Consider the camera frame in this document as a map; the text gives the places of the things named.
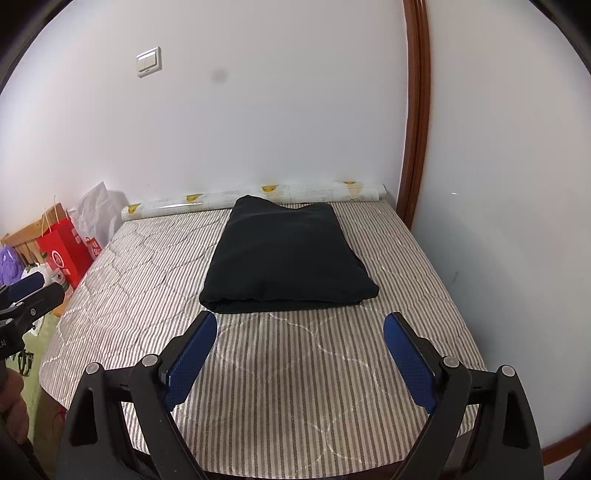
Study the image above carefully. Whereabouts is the red paper bag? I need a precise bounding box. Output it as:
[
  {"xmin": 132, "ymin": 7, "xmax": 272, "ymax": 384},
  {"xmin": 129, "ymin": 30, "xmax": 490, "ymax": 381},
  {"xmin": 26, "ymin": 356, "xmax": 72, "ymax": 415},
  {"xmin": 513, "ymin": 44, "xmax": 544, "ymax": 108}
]
[{"xmin": 37, "ymin": 205, "xmax": 95, "ymax": 289}]

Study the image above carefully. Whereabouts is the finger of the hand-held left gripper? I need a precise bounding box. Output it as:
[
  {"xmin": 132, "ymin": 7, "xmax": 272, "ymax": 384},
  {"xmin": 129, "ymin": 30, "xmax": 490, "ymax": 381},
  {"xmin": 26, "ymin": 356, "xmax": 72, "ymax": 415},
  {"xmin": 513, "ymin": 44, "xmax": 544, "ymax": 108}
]
[
  {"xmin": 7, "ymin": 271, "xmax": 46, "ymax": 301},
  {"xmin": 11, "ymin": 281, "xmax": 65, "ymax": 324}
]

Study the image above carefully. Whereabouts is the black sweatshirt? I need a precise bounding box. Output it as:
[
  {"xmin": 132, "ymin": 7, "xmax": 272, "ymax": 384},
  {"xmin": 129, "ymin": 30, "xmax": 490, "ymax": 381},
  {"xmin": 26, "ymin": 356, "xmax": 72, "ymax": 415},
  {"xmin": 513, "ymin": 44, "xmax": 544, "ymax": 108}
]
[{"xmin": 199, "ymin": 195, "xmax": 380, "ymax": 315}]

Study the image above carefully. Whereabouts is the green floor mat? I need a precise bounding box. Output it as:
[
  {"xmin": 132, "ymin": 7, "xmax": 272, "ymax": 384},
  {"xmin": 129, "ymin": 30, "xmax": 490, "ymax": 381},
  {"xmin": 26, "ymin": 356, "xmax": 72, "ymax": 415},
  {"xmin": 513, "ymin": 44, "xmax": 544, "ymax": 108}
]
[{"xmin": 0, "ymin": 318, "xmax": 58, "ymax": 462}]

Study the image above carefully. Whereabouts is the purple bag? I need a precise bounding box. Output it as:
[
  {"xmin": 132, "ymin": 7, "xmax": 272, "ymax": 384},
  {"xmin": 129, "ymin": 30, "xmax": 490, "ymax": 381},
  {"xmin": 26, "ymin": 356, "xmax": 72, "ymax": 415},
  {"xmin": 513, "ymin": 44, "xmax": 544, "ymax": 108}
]
[{"xmin": 0, "ymin": 246, "xmax": 24, "ymax": 287}]

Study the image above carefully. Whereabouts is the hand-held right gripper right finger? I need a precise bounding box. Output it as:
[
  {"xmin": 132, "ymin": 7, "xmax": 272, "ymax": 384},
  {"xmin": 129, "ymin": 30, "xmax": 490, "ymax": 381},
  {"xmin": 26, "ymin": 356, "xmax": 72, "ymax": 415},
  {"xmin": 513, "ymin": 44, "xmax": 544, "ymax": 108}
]
[{"xmin": 383, "ymin": 311, "xmax": 543, "ymax": 480}]

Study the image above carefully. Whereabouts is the white wall switch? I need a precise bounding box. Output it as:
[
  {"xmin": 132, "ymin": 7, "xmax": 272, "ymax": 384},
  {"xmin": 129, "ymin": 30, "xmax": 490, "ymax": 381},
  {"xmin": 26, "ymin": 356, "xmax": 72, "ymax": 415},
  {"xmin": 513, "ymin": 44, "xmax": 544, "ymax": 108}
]
[{"xmin": 136, "ymin": 46, "xmax": 163, "ymax": 78}]

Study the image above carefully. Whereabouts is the person's left hand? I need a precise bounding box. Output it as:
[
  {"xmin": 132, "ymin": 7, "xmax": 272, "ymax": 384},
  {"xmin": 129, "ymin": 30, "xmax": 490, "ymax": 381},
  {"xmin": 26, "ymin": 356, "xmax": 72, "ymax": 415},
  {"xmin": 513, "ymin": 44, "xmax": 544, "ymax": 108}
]
[{"xmin": 0, "ymin": 367, "xmax": 31, "ymax": 446}]

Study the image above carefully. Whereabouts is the white plastic bag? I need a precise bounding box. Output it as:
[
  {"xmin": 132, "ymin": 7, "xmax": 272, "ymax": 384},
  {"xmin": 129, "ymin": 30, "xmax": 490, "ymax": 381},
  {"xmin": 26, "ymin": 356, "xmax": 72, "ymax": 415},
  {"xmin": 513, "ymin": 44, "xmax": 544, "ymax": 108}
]
[{"xmin": 69, "ymin": 182, "xmax": 125, "ymax": 245}]

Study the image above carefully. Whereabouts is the brown wooden door frame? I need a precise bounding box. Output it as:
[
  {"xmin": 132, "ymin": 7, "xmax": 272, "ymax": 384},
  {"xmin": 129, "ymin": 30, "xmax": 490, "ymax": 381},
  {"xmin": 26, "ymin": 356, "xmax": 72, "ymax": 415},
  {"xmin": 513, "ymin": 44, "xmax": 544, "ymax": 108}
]
[{"xmin": 403, "ymin": 0, "xmax": 432, "ymax": 229}]

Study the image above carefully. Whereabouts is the white paper roll yellow print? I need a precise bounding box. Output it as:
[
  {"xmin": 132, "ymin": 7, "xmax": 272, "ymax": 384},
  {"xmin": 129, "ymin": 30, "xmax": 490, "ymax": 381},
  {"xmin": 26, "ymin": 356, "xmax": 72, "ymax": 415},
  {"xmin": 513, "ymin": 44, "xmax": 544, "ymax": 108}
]
[{"xmin": 121, "ymin": 181, "xmax": 386, "ymax": 222}]

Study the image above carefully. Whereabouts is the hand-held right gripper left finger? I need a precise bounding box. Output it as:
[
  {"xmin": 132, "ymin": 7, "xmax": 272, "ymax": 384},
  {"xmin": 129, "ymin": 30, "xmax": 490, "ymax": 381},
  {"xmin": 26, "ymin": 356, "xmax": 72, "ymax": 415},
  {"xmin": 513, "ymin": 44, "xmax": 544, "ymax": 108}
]
[{"xmin": 60, "ymin": 311, "xmax": 219, "ymax": 480}]

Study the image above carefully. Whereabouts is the striped quilted mattress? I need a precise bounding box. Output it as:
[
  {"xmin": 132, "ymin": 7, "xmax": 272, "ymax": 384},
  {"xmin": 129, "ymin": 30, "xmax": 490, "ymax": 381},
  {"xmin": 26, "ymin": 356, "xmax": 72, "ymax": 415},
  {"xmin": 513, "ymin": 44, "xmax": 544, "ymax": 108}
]
[{"xmin": 39, "ymin": 200, "xmax": 488, "ymax": 480}]

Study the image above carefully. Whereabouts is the wooden rack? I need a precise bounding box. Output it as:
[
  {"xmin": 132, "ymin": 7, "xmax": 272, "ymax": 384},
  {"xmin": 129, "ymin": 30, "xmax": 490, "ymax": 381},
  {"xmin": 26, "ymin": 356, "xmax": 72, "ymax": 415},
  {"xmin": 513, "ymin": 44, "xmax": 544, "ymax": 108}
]
[{"xmin": 0, "ymin": 215, "xmax": 63, "ymax": 273}]

